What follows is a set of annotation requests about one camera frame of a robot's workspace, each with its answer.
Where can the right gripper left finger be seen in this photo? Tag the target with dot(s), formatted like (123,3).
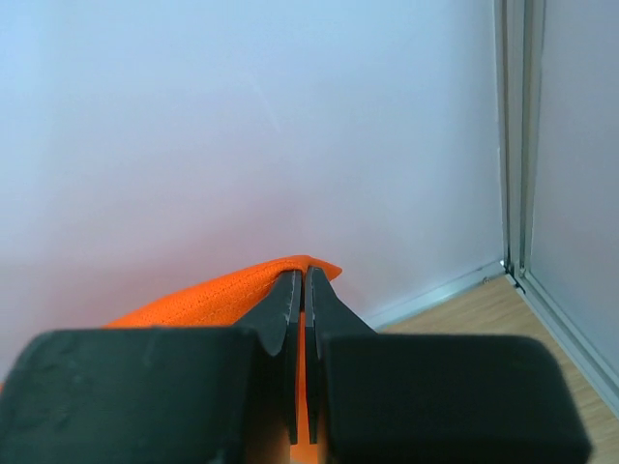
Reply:
(135,386)

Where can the orange t shirt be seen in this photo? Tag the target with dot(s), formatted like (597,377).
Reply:
(217,299)

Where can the right aluminium corner post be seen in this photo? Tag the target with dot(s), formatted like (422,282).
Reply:
(519,29)

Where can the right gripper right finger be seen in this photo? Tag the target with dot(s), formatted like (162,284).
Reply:
(431,398)

